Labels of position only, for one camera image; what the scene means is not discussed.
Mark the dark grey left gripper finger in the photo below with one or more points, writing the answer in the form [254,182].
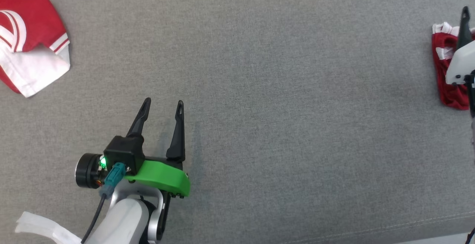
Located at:
[139,121]
[179,136]

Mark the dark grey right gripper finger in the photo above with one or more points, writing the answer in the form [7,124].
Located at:
[464,32]

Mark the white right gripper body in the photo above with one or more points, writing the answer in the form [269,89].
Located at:
[462,64]

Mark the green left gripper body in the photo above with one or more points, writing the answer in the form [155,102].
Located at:
[163,175]

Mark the red shorts with white trim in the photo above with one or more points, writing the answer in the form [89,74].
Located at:
[441,84]

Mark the red white basketball jersey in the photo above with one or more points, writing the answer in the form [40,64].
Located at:
[33,32]

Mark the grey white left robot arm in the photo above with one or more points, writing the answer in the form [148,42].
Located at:
[122,218]

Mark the black round left gripper motor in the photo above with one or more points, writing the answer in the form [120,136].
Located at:
[85,171]

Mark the white tape tag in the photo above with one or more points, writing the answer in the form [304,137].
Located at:
[44,227]

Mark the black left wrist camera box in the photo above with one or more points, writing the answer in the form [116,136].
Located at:
[122,149]

